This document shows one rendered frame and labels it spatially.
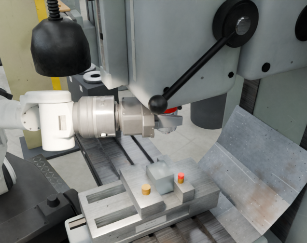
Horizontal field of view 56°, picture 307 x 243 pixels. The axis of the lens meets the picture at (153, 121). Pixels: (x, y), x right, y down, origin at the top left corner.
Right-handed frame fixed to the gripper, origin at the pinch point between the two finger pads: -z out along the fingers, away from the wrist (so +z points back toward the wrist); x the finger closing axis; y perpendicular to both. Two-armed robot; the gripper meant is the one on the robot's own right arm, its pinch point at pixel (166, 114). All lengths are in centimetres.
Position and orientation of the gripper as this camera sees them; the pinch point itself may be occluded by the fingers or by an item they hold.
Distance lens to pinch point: 62.4
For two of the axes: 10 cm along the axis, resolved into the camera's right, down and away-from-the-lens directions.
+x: -1.0, -5.5, 8.3
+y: -0.2, 8.3, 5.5
